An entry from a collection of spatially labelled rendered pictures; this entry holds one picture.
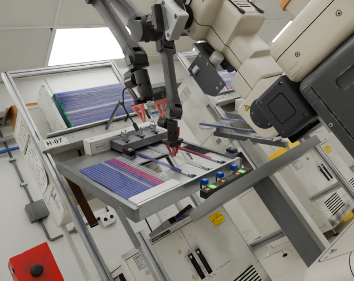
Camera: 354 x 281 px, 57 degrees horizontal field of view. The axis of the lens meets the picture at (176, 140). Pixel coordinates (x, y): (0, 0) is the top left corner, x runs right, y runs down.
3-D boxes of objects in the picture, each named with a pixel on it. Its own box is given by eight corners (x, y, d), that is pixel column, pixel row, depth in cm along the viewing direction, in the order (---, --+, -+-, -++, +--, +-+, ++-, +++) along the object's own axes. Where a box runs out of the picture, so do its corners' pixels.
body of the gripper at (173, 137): (161, 144, 176) (161, 130, 173) (175, 139, 182) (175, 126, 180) (170, 146, 171) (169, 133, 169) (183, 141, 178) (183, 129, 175)
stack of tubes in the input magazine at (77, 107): (141, 110, 220) (122, 80, 227) (71, 127, 187) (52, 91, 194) (135, 121, 229) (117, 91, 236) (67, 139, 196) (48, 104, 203)
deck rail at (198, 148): (241, 168, 173) (242, 158, 171) (239, 169, 172) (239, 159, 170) (155, 140, 222) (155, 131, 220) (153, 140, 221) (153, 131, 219)
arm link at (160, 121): (170, 108, 167) (182, 109, 173) (156, 105, 176) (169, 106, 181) (166, 131, 169) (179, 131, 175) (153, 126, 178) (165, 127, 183)
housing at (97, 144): (157, 143, 219) (156, 123, 214) (92, 165, 187) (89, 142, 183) (150, 140, 224) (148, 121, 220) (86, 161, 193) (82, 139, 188)
